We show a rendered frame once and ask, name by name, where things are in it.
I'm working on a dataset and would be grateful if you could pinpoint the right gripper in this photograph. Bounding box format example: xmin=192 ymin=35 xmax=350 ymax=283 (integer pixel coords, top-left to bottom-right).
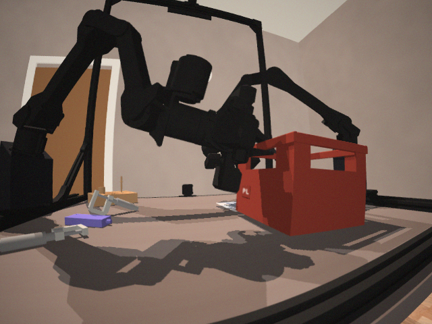
xmin=191 ymin=85 xmax=274 ymax=193

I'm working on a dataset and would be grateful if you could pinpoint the white sheet of paper with blue bars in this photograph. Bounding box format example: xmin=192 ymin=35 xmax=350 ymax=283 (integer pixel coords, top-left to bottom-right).
xmin=217 ymin=202 xmax=236 ymax=212

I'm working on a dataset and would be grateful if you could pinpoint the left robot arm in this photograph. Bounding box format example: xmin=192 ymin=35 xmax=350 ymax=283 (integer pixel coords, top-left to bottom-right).
xmin=201 ymin=67 xmax=360 ymax=157

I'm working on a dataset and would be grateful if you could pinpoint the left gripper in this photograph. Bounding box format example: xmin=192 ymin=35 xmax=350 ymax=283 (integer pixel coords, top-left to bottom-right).
xmin=205 ymin=151 xmax=260 ymax=169

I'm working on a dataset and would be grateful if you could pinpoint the red plastic crate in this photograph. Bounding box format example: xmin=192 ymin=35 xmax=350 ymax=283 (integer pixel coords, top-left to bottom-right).
xmin=236 ymin=131 xmax=368 ymax=236

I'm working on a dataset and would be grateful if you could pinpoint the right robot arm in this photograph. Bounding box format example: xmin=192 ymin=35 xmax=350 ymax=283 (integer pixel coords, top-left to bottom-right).
xmin=9 ymin=9 xmax=259 ymax=157

